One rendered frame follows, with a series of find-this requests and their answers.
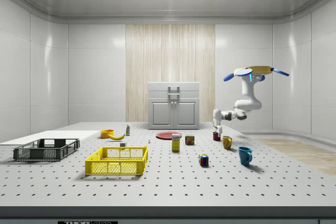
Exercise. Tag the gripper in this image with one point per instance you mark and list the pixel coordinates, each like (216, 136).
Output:
(218, 129)

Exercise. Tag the red mug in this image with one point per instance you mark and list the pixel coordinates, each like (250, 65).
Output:
(215, 137)

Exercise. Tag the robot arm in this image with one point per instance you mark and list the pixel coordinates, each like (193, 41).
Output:
(248, 103)

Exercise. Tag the yellow mug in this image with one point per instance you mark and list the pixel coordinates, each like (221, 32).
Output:
(226, 142)

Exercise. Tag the flat-sided can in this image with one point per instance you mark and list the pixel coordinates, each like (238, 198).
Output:
(189, 140)

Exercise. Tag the puzzle cube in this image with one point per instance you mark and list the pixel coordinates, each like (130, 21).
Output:
(203, 160)

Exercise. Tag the blue mug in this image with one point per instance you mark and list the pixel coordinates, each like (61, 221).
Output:
(244, 155)

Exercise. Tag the white and yellow box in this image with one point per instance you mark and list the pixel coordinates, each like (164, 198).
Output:
(176, 144)

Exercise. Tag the white cabinet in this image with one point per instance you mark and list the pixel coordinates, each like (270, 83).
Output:
(173, 103)

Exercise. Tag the red plate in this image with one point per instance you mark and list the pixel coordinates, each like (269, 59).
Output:
(165, 136)

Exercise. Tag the small white bottle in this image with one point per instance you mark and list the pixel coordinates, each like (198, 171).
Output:
(127, 130)

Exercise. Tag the banana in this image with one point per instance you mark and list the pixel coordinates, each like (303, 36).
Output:
(116, 137)

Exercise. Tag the yellow basket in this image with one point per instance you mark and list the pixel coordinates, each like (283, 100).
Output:
(115, 167)

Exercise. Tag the yellow bowl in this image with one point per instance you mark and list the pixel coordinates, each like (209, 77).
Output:
(105, 133)

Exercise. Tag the white board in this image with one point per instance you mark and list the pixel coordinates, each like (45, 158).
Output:
(52, 134)

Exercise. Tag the dark grey basket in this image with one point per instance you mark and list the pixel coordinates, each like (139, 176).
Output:
(36, 153)

